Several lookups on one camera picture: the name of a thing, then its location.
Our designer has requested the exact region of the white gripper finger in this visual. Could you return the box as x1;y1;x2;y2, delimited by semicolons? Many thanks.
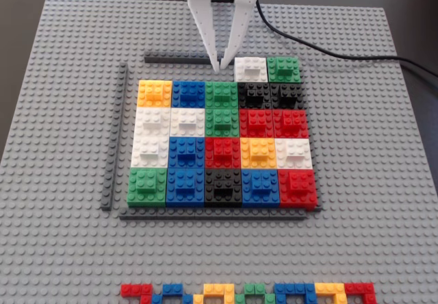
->
186;0;222;73
220;0;263;69

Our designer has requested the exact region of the white lego cube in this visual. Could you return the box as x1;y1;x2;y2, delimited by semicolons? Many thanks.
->
169;107;206;138
234;57;269;83
134;107;171;138
131;136;170;168
274;137;313;170

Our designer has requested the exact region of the green lego cube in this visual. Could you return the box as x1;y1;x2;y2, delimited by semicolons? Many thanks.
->
126;166;168;207
266;56;302;84
204;81;240;110
204;108;240;138

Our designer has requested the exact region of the blue lego cube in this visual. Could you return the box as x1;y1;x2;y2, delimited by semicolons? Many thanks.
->
241;168;281;208
170;80;206;109
166;167;206;207
168;136;206;169

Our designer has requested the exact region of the black lego cube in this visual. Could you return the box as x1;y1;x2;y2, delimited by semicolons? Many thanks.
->
270;81;305;110
204;168;243;207
237;81;273;110

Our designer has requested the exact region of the yellow lego cube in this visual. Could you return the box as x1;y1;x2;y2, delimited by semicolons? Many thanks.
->
240;136;277;170
137;80;173;108

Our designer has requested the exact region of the red lego cube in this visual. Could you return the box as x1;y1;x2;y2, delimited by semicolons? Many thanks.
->
238;108;274;139
277;168;318;209
272;109;309;139
204;136;242;170

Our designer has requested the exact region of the dark grey brick bar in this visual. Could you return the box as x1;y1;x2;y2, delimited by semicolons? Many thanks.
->
143;51;237;66
118;207;307;220
101;62;128;211

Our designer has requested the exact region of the grey lego baseplate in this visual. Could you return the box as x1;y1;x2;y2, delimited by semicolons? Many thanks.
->
0;0;438;304

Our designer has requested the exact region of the yellow brick letter shape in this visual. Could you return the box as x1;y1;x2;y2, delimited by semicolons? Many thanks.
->
193;282;236;304
313;282;346;304

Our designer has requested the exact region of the green brick letter shape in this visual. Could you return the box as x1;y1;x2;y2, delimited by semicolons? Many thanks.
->
234;282;277;304

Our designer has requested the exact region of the blue brick letter shape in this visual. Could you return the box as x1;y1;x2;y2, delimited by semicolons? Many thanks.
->
151;283;195;304
274;282;316;304

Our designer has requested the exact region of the red brick letter shape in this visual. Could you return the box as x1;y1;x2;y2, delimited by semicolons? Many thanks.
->
344;282;377;304
120;283;154;304

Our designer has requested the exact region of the black cable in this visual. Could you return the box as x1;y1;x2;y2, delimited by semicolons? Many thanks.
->
255;1;438;79

